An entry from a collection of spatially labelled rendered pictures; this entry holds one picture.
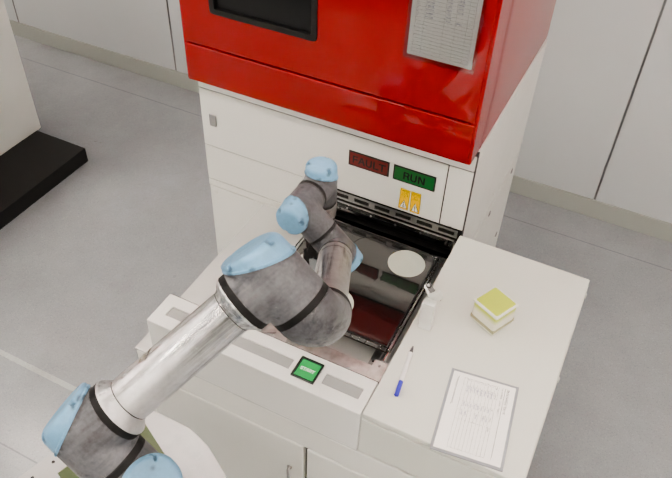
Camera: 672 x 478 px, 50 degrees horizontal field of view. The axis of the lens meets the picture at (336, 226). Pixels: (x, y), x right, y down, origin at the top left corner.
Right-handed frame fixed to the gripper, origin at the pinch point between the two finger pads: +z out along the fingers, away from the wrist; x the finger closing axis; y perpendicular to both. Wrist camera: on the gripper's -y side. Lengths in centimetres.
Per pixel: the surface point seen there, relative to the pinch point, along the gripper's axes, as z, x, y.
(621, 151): 52, -152, 107
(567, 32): 4, -123, 128
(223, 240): 32, 25, 52
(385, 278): 1.4, -17.0, -1.3
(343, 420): 0.0, 1.4, -42.4
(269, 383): -1.4, 16.2, -31.7
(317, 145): -19.0, -3.5, 31.3
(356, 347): 9.3, -6.8, -16.4
